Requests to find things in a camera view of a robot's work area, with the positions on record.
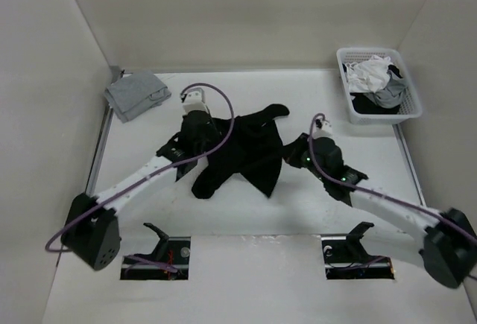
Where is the right metal table rail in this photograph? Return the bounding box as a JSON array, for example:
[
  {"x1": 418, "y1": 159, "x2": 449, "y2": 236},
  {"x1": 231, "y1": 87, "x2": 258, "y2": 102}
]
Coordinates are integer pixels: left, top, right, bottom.
[{"x1": 393, "y1": 124, "x2": 427, "y2": 207}]

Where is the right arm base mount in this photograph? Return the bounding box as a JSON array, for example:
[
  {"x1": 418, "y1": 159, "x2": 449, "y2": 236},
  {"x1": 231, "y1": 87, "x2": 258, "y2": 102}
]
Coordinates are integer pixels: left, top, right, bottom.
[{"x1": 321, "y1": 236, "x2": 395, "y2": 280}]

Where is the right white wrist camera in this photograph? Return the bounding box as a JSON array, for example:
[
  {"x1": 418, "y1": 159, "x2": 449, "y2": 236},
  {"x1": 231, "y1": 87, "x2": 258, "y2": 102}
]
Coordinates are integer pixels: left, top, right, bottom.
[{"x1": 312, "y1": 119, "x2": 333, "y2": 139}]

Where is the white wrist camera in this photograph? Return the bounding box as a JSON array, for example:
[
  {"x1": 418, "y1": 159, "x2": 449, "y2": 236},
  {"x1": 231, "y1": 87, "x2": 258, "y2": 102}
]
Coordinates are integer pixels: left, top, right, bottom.
[
  {"x1": 181, "y1": 87, "x2": 209, "y2": 114},
  {"x1": 312, "y1": 119, "x2": 333, "y2": 139}
]

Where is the white garment in basket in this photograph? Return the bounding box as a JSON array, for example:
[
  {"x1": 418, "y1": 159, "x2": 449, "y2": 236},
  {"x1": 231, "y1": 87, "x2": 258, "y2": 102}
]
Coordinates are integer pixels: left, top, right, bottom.
[{"x1": 344, "y1": 55, "x2": 393, "y2": 93}]

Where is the purple cable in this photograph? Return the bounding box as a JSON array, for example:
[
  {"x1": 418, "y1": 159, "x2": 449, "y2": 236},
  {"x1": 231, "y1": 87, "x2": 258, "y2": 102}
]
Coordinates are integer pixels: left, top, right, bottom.
[
  {"x1": 45, "y1": 83, "x2": 235, "y2": 275},
  {"x1": 308, "y1": 112, "x2": 477, "y2": 280}
]

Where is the folded grey tank top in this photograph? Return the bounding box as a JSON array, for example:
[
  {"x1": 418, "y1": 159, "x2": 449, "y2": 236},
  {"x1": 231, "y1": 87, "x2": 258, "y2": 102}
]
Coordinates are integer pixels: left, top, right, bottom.
[{"x1": 104, "y1": 71, "x2": 171, "y2": 123}]

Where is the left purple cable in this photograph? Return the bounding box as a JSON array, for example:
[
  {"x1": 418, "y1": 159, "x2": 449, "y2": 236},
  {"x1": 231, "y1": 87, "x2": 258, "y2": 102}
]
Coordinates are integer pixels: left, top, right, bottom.
[{"x1": 45, "y1": 83, "x2": 235, "y2": 275}]

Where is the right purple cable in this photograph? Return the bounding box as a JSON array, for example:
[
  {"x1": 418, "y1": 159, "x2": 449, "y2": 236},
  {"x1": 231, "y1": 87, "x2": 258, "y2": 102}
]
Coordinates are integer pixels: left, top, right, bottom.
[{"x1": 308, "y1": 112, "x2": 477, "y2": 280}]

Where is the metal table rail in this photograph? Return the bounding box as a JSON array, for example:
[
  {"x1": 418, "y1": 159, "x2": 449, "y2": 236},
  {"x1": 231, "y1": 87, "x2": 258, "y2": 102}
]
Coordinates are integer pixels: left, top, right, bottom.
[
  {"x1": 74, "y1": 66, "x2": 126, "y2": 209},
  {"x1": 393, "y1": 124, "x2": 427, "y2": 207}
]

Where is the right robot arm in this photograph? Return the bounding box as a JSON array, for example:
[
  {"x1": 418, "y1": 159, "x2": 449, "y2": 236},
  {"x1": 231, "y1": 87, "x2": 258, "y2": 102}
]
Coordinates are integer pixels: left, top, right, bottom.
[{"x1": 283, "y1": 133, "x2": 476, "y2": 289}]

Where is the black garment in basket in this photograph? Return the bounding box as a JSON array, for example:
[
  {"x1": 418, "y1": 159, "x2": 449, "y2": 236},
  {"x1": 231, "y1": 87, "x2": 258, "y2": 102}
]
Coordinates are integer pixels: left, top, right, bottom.
[{"x1": 351, "y1": 66, "x2": 403, "y2": 115}]

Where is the black tank top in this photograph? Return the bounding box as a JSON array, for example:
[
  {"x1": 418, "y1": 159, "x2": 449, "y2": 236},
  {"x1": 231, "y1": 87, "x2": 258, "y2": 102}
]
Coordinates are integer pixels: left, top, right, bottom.
[{"x1": 192, "y1": 104, "x2": 290, "y2": 200}]

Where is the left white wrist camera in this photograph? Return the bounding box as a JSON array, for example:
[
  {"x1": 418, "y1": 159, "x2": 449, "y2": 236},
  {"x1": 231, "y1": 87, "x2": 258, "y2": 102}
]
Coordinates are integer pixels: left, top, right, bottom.
[{"x1": 181, "y1": 87, "x2": 209, "y2": 114}]

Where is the grey garment in basket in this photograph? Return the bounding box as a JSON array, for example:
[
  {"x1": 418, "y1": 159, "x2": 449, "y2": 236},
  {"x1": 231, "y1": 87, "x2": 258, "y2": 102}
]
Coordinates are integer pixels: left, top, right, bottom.
[{"x1": 372, "y1": 78, "x2": 407, "y2": 109}]

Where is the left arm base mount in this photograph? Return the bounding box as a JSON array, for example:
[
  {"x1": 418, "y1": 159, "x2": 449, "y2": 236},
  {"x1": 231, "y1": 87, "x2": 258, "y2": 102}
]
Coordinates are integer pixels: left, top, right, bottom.
[{"x1": 120, "y1": 237, "x2": 192, "y2": 281}]

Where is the white plastic laundry basket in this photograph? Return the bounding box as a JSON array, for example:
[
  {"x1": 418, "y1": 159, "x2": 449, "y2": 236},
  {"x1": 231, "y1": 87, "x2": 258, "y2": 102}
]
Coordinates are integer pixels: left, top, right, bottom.
[{"x1": 336, "y1": 47, "x2": 423, "y2": 125}]

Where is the left metal table rail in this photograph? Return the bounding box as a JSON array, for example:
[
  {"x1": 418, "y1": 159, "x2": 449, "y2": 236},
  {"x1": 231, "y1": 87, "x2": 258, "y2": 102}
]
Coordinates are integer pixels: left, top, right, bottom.
[{"x1": 74, "y1": 66, "x2": 126, "y2": 209}]

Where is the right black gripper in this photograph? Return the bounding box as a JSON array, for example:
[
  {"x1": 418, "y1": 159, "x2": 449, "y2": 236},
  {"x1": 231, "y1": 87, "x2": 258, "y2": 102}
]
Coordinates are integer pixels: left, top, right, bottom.
[{"x1": 278, "y1": 133, "x2": 329, "y2": 182}]

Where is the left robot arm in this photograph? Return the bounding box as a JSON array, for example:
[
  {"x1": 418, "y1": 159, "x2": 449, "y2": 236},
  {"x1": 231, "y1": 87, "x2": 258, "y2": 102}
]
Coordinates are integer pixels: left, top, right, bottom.
[{"x1": 60, "y1": 110, "x2": 235, "y2": 271}]

